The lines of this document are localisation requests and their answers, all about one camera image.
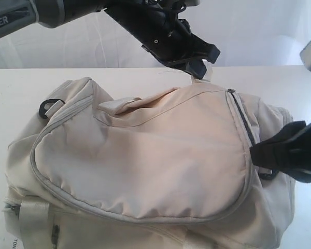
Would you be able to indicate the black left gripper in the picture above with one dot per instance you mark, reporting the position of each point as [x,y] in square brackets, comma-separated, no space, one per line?
[155,24]

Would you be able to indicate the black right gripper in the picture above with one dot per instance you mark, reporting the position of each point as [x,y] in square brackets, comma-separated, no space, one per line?
[272,152]

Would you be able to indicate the beige fabric duffel bag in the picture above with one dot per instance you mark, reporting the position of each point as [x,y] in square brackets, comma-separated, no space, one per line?
[172,170]

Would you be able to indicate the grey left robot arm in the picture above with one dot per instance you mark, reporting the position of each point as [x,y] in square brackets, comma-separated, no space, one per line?
[15,15]

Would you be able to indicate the white backdrop curtain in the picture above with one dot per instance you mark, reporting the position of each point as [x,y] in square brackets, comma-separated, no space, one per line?
[247,33]

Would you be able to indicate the white paper tag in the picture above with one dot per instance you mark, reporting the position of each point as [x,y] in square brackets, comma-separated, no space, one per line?
[14,242]

